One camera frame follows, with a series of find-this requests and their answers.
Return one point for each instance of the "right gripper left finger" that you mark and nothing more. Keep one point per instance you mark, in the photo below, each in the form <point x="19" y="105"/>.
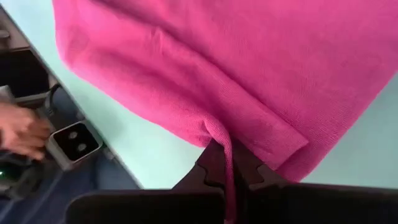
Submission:
<point x="155" y="207"/>

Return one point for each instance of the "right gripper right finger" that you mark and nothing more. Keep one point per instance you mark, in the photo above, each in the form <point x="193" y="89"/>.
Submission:
<point x="311" y="205"/>

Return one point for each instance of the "pink towel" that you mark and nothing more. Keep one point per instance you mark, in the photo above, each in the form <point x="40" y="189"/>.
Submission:
<point x="248" y="62"/>

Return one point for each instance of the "person's leg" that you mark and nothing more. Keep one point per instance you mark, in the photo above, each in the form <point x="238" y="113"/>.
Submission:
<point x="105" y="174"/>

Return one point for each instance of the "green table mat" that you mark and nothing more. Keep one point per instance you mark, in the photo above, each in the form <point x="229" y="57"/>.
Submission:
<point x="140" y="140"/>

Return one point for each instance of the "black device with green light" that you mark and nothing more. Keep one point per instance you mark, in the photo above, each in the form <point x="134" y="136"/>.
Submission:
<point x="9" y="177"/>

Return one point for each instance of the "person's hand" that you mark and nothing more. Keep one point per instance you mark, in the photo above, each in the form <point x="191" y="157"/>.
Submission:
<point x="21" y="130"/>

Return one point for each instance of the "black equipment box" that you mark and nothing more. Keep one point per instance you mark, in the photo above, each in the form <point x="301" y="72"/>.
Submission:
<point x="21" y="73"/>

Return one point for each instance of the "small grey depth camera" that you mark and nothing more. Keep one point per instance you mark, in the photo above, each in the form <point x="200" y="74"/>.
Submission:
<point x="74" y="141"/>

